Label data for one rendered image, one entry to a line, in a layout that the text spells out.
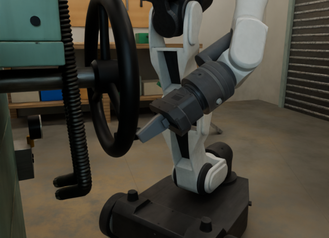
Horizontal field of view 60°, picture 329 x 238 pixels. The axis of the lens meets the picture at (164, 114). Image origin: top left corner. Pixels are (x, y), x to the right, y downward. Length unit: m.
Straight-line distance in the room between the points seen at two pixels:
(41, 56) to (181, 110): 0.25
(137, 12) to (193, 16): 2.84
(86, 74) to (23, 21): 0.14
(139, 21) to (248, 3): 3.17
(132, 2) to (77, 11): 0.68
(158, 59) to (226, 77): 0.51
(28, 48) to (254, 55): 0.39
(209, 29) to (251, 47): 3.57
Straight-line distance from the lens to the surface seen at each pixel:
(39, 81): 0.49
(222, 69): 0.56
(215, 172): 1.29
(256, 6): 0.68
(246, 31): 0.60
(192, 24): 0.98
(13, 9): 0.41
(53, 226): 1.59
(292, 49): 4.08
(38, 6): 0.41
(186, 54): 0.97
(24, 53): 0.39
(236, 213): 1.31
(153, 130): 0.54
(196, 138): 1.10
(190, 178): 1.26
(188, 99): 0.52
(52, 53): 0.39
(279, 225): 1.60
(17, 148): 0.78
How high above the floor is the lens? 0.87
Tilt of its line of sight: 14 degrees down
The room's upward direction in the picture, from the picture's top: straight up
